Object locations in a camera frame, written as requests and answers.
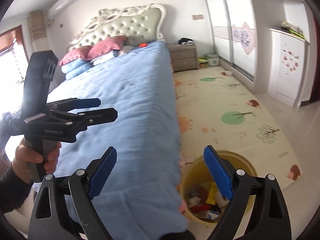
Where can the left forearm dark sleeve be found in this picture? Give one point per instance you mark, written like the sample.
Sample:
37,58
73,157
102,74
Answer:
14,191

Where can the white air conditioner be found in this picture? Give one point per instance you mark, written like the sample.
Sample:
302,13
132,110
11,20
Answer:
58,7

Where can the green storage box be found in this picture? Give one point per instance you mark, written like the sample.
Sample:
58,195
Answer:
213,59

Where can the left pink pillow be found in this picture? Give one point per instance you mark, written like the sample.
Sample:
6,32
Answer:
74,54

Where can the white cabinet with stickers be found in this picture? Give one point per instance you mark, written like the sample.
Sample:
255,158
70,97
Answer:
287,66

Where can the blue folded quilt stack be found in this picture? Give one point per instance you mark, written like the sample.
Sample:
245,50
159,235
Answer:
75,68

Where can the yellow milk snack bag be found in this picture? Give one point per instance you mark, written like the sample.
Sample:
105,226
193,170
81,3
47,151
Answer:
213,190

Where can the beige curtain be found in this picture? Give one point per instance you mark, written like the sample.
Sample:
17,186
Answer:
38,32

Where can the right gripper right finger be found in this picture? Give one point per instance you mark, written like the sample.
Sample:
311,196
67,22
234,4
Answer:
269,218

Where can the wall light switch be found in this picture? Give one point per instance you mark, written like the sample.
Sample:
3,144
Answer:
197,17

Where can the grey bedside table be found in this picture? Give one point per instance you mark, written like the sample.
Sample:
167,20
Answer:
183,57

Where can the dark red door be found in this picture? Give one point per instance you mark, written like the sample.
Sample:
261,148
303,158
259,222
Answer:
316,83

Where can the black item on nightstand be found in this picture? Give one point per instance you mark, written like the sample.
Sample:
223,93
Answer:
186,42

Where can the small orange object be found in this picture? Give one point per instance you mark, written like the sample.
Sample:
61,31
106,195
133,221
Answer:
142,45

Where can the light blue folded blanket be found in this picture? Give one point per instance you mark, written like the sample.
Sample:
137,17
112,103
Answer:
105,57

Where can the cartoon floor play mat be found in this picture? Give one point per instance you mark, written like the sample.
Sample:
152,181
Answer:
216,109

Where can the white sliding wardrobe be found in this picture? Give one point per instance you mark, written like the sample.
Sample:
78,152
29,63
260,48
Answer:
233,29

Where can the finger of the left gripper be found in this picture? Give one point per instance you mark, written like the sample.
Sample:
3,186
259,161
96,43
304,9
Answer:
82,120
73,103

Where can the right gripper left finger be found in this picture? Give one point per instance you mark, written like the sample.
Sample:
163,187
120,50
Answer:
63,206

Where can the right pink pillow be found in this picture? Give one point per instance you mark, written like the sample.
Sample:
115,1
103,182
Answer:
105,46

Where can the pink pillow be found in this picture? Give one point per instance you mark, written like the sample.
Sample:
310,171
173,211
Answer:
105,46
74,54

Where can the blue bed sheet mattress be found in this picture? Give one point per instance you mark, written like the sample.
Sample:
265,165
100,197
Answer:
139,199

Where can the person's left hand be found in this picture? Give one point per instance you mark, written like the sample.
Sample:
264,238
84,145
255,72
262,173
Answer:
25,156

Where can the window with brown frame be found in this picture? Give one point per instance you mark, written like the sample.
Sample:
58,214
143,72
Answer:
13,68

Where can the green tufted headboard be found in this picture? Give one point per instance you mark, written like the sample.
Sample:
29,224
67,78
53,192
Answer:
140,24

